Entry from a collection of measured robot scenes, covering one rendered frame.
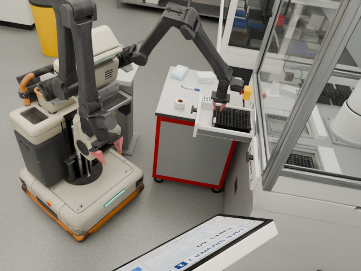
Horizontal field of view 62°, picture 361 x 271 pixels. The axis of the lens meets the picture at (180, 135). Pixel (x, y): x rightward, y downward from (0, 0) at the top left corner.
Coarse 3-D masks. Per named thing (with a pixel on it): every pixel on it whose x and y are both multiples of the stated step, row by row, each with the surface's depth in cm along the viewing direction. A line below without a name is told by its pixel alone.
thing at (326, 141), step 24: (360, 24) 85; (360, 48) 89; (336, 72) 95; (360, 72) 94; (336, 96) 101; (360, 96) 99; (312, 120) 108; (336, 120) 107; (360, 120) 106; (312, 144) 115; (336, 144) 114; (360, 144) 112; (312, 168) 124; (336, 168) 122; (360, 168) 120
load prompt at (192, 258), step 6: (240, 228) 95; (246, 228) 93; (228, 234) 93; (234, 234) 91; (216, 240) 92; (222, 240) 90; (228, 240) 88; (210, 246) 89; (216, 246) 87; (198, 252) 88; (204, 252) 86; (186, 258) 87; (192, 258) 85; (198, 258) 84; (180, 264) 84; (186, 264) 82; (168, 270) 83; (174, 270) 81
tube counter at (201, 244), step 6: (204, 240) 96; (192, 246) 94; (198, 246) 92; (186, 252) 91; (192, 252) 89; (174, 258) 90; (180, 258) 88; (162, 264) 89; (168, 264) 87; (156, 270) 85
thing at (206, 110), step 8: (208, 104) 188; (216, 104) 187; (200, 112) 188; (208, 112) 189; (200, 120) 182; (208, 120) 183; (200, 128) 170; (208, 128) 170; (216, 128) 170; (216, 136) 172; (224, 136) 172; (232, 136) 171; (240, 136) 170; (248, 136) 170
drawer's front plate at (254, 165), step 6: (252, 138) 163; (252, 144) 161; (252, 150) 158; (252, 162) 153; (252, 168) 151; (258, 168) 145; (252, 174) 149; (258, 174) 143; (252, 180) 147; (252, 186) 147
